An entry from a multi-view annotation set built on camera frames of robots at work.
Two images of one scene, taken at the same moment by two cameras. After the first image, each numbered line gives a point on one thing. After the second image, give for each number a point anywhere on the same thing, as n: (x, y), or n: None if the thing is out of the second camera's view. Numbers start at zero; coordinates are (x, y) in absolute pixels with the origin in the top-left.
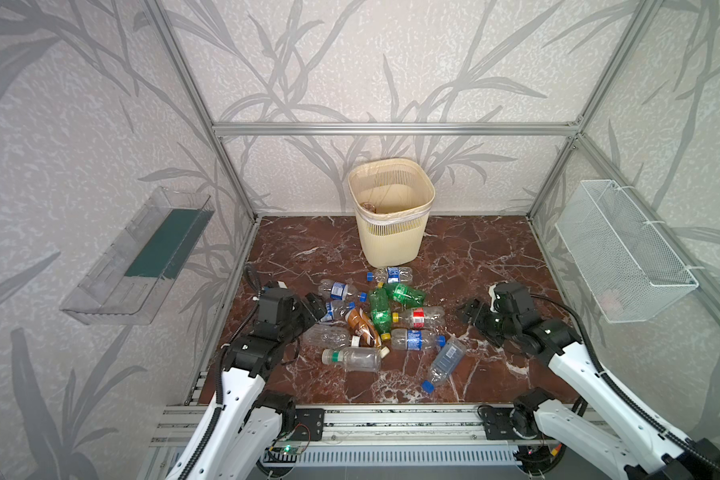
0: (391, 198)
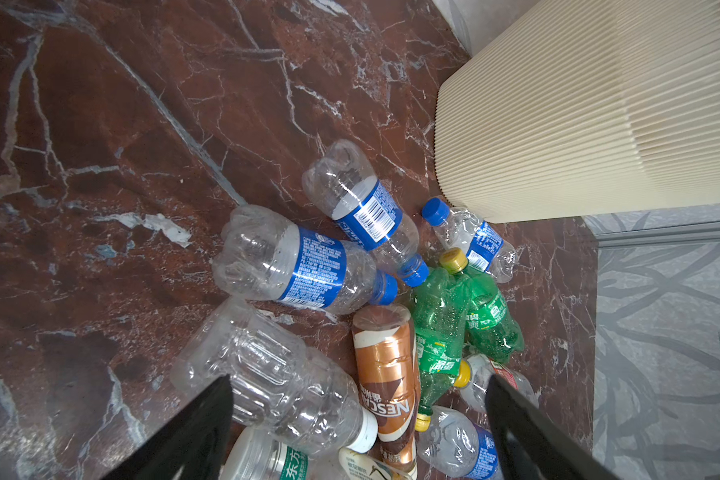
0: (590, 110)
